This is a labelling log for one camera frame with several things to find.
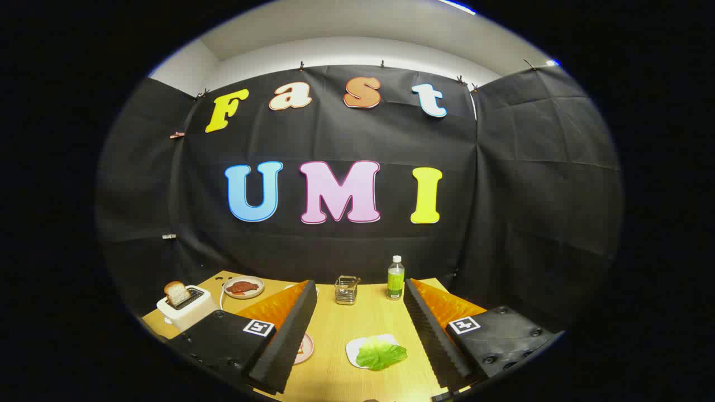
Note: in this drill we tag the beige round plate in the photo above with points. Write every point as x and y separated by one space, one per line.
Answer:
229 295

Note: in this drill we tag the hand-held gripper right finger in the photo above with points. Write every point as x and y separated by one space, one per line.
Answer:
433 340

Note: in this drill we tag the black backdrop cloth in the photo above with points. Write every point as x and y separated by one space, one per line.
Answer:
335 139

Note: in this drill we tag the red meat slices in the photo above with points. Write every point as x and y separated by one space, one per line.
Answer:
243 287

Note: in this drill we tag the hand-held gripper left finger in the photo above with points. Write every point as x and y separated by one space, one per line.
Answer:
290 340

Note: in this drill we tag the white toaster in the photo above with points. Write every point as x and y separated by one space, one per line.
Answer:
190 315

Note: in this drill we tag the plain bread slice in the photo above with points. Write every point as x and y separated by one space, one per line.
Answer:
177 293

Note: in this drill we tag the white square plate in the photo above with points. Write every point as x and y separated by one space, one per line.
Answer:
352 352

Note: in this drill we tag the green label drink bottle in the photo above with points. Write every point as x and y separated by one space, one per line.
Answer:
395 282

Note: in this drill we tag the green lettuce leaf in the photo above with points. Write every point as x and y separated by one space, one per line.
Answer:
380 354

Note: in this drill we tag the pink round plate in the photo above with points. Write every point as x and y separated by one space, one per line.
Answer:
307 349

